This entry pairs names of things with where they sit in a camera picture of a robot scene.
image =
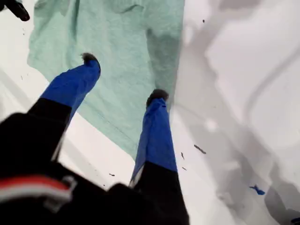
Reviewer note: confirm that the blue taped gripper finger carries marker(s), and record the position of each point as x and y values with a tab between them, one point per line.
157	140
72	86

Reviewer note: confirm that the pale green T-shirt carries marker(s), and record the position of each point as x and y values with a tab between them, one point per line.
117	47

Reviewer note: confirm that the blue tape strip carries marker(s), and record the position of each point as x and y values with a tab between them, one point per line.
259	192

